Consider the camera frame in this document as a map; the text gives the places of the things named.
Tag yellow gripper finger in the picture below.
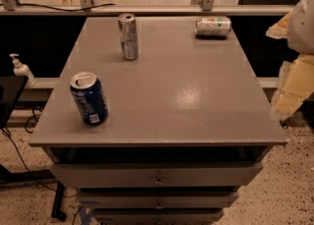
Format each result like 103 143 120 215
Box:
271 54 314 120
266 13 291 39

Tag silver redbull can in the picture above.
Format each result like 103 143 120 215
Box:
118 13 138 61

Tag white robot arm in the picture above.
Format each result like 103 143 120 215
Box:
266 0 314 121

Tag blue pepsi can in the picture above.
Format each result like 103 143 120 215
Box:
70 72 108 125

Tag white pump dispenser bottle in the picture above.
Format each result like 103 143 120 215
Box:
10 53 36 87

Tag black side table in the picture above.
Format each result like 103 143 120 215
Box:
0 76 27 129

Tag black floor cable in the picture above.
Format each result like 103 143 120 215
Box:
1 105 84 225

